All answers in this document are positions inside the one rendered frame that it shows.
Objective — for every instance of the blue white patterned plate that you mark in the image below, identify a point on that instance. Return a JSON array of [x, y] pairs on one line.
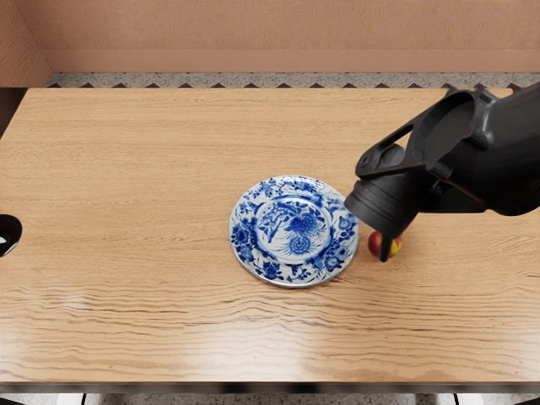
[[291, 232]]

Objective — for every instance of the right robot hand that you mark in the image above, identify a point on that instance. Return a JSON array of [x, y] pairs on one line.
[[385, 250]]

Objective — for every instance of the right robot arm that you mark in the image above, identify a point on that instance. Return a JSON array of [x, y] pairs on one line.
[[485, 152]]

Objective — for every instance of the red yellow round fruit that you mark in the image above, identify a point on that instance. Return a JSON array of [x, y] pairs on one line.
[[374, 244]]

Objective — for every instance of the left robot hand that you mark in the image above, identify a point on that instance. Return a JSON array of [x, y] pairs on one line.
[[7, 234]]

